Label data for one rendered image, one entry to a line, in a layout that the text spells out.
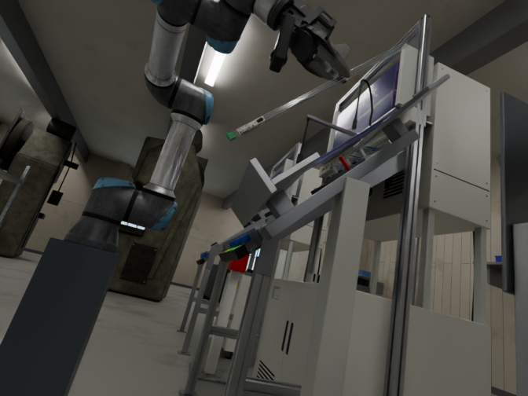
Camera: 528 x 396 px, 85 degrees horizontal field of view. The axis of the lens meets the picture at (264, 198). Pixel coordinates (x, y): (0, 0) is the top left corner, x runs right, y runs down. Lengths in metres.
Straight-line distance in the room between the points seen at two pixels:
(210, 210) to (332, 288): 9.74
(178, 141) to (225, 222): 9.37
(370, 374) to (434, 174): 0.79
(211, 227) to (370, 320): 9.36
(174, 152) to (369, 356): 0.93
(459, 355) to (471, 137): 0.90
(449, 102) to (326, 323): 1.22
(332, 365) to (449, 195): 0.93
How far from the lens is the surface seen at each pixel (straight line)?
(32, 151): 7.18
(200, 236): 10.13
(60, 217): 10.25
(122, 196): 1.03
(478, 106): 1.73
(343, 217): 0.65
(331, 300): 0.63
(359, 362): 1.07
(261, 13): 0.74
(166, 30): 0.85
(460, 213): 1.40
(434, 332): 1.25
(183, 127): 1.06
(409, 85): 1.45
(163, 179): 1.04
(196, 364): 1.64
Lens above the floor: 0.55
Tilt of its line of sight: 17 degrees up
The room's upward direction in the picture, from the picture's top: 14 degrees clockwise
